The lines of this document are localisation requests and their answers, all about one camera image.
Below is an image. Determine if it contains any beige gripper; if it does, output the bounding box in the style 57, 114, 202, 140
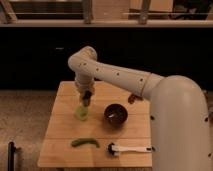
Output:
75, 79, 95, 107

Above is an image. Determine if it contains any light green cup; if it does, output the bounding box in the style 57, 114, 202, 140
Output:
75, 105, 88, 121

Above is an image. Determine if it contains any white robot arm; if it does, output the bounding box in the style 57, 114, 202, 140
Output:
68, 46, 213, 171

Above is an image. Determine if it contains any dark brown bowl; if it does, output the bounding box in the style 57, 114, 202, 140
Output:
104, 103, 128, 126

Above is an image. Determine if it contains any small brown object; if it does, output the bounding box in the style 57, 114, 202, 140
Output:
127, 94, 143, 104

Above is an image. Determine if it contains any white handled brush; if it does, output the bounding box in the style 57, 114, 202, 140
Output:
107, 143, 152, 156

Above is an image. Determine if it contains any wooden shelf rail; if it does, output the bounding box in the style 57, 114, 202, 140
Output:
0, 0, 213, 28

